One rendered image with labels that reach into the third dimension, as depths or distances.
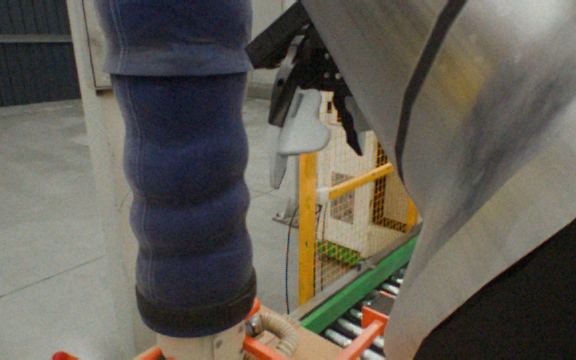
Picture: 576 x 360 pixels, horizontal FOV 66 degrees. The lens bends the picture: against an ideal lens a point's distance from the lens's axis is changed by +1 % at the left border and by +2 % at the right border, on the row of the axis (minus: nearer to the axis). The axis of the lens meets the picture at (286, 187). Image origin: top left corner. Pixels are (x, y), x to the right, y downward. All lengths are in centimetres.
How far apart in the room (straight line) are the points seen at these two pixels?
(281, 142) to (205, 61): 29
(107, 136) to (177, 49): 116
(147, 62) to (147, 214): 24
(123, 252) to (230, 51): 138
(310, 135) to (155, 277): 48
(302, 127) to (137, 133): 38
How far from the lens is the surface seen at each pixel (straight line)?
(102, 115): 177
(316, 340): 113
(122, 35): 68
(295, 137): 38
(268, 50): 45
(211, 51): 66
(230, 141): 69
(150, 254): 78
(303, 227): 183
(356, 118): 48
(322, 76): 40
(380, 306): 99
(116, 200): 185
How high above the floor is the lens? 165
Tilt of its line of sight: 19 degrees down
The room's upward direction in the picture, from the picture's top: straight up
